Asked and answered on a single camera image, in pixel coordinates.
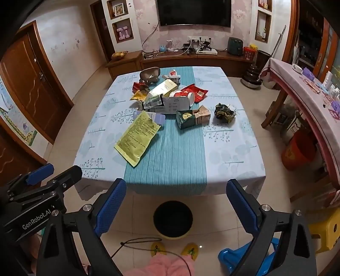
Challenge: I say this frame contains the yellow-green paper pouch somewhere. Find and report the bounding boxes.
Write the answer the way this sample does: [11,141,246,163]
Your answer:
[114,111,161,167]

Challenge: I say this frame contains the black gold wrapper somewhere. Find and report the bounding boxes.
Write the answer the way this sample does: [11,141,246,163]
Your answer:
[214,103,236,124]

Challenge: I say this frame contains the white lavender small box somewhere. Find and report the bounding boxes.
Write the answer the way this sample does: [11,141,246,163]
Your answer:
[133,110,166,126]

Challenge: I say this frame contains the green and brown carton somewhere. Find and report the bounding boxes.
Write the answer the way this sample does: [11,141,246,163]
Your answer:
[176,106,211,129]

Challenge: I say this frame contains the golden snack bag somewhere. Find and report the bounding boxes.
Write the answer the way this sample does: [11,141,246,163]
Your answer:
[130,90,149,102]

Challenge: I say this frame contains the red brown torn box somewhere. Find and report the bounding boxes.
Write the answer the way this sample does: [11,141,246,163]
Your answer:
[132,82,150,93]

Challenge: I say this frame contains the green white wrapper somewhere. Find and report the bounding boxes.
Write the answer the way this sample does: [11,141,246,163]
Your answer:
[142,94,164,110]

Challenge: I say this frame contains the red snack packet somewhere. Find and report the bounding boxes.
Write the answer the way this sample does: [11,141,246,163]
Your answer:
[181,84,208,103]

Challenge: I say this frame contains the cream toothpaste box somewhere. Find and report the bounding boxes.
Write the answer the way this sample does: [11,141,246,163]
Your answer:
[146,79,178,99]

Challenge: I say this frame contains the red paper cup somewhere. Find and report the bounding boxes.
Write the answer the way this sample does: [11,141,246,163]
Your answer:
[169,90,195,107]

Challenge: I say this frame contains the red white torn box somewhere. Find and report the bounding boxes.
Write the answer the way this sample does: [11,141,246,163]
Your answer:
[162,70,181,85]

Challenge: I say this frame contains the black round trash bin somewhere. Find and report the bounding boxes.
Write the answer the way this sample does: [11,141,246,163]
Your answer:
[153,201,193,240]

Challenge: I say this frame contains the blue plastic stool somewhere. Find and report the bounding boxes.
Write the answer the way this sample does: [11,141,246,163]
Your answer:
[218,238,279,275]

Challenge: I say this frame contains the left yellow slipper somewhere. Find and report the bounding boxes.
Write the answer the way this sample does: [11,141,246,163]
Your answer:
[150,241,167,257]

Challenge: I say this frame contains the yellow slipper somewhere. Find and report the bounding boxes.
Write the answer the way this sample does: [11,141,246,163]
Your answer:
[150,241,167,257]
[181,243,199,261]

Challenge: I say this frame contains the right yellow slipper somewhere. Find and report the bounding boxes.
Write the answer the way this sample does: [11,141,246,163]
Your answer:
[181,243,199,261]

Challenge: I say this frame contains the red bucket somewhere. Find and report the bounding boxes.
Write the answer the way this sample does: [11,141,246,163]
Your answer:
[281,129,316,171]

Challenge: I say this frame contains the yellow plastic stool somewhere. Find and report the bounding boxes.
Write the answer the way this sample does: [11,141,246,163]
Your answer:
[308,209,339,254]

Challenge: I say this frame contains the printed tablecloth with teal stripe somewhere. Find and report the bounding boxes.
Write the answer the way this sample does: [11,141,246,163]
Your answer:
[74,66,266,200]

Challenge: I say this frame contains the brown wooden door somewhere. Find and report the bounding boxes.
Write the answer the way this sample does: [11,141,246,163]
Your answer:
[1,21,74,144]

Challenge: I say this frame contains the wooden tv cabinet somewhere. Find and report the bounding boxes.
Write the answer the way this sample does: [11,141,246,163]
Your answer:
[105,51,252,79]

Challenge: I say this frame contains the stacked metal pots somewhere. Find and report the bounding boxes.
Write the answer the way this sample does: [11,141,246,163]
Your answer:
[240,64,263,89]

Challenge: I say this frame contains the fruit bowl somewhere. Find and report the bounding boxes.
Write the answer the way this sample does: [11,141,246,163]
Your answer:
[111,51,128,61]

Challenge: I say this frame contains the side table pink cloth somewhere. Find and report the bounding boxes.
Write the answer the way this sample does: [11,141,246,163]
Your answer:
[261,58,339,189]

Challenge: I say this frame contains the red basket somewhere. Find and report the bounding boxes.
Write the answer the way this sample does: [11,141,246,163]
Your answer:
[243,46,258,62]

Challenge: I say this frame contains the white set-top box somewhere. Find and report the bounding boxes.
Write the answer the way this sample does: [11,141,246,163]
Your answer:
[197,48,218,55]

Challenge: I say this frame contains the dark green appliance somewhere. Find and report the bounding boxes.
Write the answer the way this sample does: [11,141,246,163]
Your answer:
[227,37,243,56]

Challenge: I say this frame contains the wall poster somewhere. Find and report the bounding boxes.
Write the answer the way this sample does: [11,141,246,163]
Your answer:
[0,79,37,147]

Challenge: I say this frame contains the wall mounted television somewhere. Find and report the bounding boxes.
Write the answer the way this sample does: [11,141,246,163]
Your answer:
[156,0,232,28]

